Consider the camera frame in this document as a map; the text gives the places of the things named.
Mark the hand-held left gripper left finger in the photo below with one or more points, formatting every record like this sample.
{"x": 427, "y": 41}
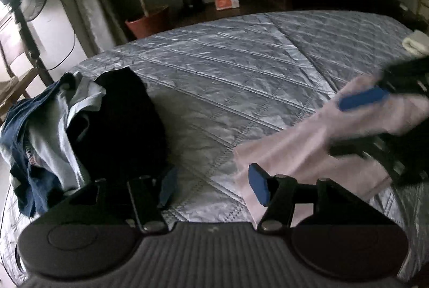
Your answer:
{"x": 169, "y": 187}

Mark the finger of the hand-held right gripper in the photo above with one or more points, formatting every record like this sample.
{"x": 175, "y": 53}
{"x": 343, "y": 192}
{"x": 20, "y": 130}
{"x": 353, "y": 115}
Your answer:
{"x": 402, "y": 167}
{"x": 363, "y": 99}

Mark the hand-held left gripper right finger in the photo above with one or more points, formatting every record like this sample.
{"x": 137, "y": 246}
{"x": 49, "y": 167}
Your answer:
{"x": 258, "y": 184}

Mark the pink garment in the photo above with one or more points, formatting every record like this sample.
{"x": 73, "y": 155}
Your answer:
{"x": 295, "y": 140}

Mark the black garment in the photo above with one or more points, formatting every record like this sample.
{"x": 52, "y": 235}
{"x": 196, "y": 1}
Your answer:
{"x": 130, "y": 127}

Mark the white folded cloth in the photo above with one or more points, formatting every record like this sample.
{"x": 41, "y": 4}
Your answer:
{"x": 415, "y": 42}

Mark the grey quilted bedspread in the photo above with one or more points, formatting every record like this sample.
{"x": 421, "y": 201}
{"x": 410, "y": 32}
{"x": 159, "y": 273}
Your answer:
{"x": 234, "y": 73}

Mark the dark wooden low cabinet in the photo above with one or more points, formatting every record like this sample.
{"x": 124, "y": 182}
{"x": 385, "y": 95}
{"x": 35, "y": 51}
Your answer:
{"x": 248, "y": 8}

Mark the navy blue garment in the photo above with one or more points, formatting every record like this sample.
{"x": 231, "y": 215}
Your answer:
{"x": 20, "y": 120}

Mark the red plant pot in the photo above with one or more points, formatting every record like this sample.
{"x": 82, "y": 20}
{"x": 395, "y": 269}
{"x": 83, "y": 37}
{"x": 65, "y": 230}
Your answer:
{"x": 147, "y": 23}

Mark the orange tissue box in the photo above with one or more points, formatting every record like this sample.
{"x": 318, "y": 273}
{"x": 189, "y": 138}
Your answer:
{"x": 226, "y": 1}

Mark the wooden chair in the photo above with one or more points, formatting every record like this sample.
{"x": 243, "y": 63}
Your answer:
{"x": 20, "y": 85}

